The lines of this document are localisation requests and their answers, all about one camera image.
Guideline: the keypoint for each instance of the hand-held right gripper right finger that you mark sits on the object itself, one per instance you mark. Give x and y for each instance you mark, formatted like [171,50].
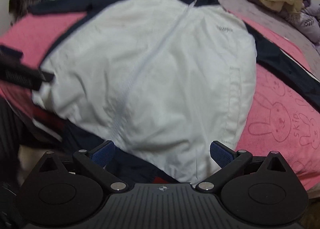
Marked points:
[221,155]

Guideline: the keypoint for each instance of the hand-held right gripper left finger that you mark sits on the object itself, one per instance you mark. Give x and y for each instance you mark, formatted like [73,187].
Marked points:
[103,154]

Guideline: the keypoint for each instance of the white and navy jacket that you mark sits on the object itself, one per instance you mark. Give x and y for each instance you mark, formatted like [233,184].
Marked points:
[150,68]

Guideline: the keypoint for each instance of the person's dark ribbed clothing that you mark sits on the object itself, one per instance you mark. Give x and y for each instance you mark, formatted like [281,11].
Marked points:
[10,131]

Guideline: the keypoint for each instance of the pink rabbit print blanket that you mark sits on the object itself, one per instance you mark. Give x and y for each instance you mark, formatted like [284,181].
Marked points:
[275,124]

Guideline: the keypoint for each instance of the purple leaf print duvet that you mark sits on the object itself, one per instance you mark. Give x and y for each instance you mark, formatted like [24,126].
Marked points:
[307,18]

